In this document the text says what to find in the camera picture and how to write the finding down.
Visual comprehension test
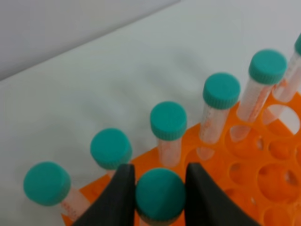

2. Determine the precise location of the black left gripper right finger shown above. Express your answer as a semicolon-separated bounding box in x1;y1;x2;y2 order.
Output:
185;163;258;226

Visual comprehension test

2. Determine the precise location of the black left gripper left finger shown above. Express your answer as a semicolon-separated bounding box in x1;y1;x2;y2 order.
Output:
73;164;135;226

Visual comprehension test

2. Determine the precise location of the teal-capped test tube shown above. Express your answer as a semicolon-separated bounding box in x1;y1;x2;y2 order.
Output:
135;168;186;226

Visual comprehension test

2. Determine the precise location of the back row tube two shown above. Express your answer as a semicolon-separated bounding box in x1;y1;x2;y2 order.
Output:
90;128;133;178

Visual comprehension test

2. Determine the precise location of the back row tube one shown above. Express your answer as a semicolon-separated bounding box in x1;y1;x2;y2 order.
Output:
23;161;91;221

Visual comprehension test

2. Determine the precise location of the back row tube three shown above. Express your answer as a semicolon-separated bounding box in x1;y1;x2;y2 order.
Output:
150;101;187;168

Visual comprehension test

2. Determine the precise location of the back row tube four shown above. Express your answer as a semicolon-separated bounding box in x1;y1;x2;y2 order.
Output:
199;72;240;145

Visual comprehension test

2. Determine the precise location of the back row tube six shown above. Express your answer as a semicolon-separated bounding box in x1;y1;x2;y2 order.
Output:
262;34;301;125

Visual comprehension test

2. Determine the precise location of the back row tube five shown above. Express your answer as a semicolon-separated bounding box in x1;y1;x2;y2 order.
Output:
230;48;288;142

